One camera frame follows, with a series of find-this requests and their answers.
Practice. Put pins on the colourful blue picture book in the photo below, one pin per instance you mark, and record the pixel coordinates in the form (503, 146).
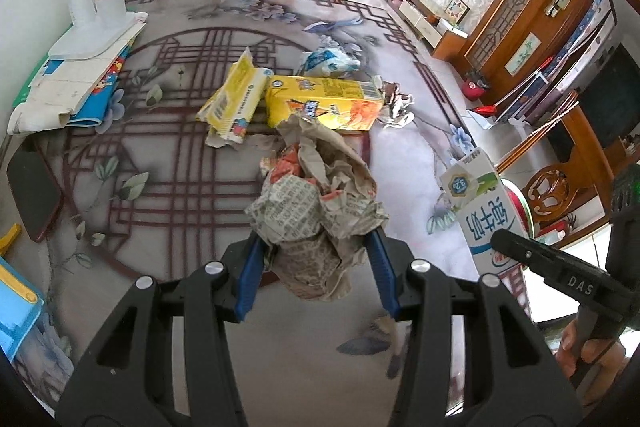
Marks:
(100, 97)

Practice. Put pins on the white folded paper stack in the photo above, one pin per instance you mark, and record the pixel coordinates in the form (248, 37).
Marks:
(55, 92)

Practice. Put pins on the white milk carton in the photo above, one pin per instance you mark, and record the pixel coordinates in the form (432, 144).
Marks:
(480, 207)

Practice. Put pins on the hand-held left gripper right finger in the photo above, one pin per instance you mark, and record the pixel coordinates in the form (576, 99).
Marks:
(385, 277)

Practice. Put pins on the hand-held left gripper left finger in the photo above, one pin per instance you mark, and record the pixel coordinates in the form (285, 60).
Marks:
(250, 277)

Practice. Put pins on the white pen holder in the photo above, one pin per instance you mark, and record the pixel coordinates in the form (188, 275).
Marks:
(111, 9)

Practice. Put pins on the green basin with red inside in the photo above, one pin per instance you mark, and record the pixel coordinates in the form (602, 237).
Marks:
(520, 207)

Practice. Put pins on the red bucket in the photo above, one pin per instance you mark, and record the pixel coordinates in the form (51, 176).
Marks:
(475, 88)

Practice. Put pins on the carved wooden chair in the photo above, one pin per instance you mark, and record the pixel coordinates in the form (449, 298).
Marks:
(560, 192)

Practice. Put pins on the wooden television cabinet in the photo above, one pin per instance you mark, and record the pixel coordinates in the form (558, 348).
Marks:
(425, 19)

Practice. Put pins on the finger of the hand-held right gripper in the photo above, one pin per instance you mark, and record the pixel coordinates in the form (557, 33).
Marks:
(510, 247)

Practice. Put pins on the newspaper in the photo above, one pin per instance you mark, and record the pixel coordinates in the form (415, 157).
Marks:
(310, 197)

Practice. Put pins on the small yellow carton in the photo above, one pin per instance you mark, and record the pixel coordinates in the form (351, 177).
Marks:
(235, 102)

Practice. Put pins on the colourful door poster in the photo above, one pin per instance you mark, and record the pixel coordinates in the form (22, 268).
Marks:
(570, 57)

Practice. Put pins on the crumpled blue white wrapper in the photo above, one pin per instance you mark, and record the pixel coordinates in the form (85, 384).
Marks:
(327, 63)

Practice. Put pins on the green book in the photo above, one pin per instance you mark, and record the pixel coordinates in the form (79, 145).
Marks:
(30, 82)

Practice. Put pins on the dark flat phone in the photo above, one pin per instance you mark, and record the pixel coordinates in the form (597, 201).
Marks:
(35, 192)

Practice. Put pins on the large yellow drink carton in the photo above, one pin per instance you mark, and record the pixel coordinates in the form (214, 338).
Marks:
(325, 102)

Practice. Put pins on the geometric framed picture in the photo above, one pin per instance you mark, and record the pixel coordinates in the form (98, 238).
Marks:
(459, 9)

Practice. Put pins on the red dustpan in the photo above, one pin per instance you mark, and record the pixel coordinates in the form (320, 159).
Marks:
(486, 109)

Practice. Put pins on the person's right hand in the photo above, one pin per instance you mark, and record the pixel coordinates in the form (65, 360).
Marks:
(607, 354)

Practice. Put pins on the small green framed painting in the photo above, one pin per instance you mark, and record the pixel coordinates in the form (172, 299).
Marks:
(522, 53)

